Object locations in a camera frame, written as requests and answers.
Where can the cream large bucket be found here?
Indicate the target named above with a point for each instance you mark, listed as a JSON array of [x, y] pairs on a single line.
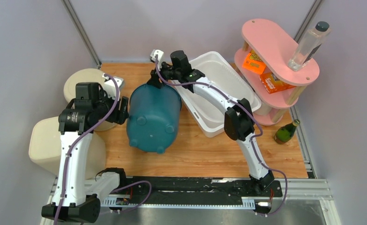
[[92, 75]]

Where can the orange snack box upper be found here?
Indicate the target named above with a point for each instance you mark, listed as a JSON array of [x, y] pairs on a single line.
[[253, 63]]

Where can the orange snack box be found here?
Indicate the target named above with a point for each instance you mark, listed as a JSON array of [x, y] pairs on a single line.
[[272, 84], [253, 63]]

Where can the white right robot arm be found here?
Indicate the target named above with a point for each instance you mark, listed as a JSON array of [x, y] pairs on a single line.
[[238, 117]]

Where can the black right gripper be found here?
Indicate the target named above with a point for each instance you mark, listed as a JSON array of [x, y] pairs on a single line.
[[155, 80]]

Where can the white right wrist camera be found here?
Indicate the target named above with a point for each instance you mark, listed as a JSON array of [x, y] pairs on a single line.
[[157, 55]]

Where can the teal plastic bucket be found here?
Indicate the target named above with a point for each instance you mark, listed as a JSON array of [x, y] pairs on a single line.
[[154, 116]]

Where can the white plastic tub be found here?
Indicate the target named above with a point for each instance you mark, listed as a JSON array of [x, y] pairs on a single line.
[[222, 75]]

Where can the cream square container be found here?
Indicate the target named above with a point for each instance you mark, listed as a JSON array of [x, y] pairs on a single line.
[[45, 149]]

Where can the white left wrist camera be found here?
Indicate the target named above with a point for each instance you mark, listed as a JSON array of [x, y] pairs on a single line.
[[113, 86]]

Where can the clear bottle black cap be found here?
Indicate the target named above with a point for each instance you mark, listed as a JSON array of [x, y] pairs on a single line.
[[308, 45]]

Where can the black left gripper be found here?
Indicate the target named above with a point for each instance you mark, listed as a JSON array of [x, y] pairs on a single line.
[[119, 116]]

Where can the green glass bottle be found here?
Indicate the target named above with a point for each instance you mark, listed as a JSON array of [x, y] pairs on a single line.
[[286, 133]]

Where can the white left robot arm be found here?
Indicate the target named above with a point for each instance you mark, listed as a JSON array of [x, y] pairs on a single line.
[[92, 105]]

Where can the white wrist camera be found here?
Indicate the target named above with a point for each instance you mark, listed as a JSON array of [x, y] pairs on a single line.
[[113, 86], [157, 55]]

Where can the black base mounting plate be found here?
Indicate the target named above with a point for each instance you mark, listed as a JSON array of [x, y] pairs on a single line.
[[195, 190]]

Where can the pink two-tier shelf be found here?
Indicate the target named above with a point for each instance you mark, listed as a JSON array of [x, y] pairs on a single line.
[[274, 47]]

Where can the orange snack box lower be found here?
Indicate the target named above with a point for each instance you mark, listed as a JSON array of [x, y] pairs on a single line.
[[272, 84]]

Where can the aluminium frame rail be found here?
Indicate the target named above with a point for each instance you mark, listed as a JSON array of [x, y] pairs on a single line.
[[294, 189]]

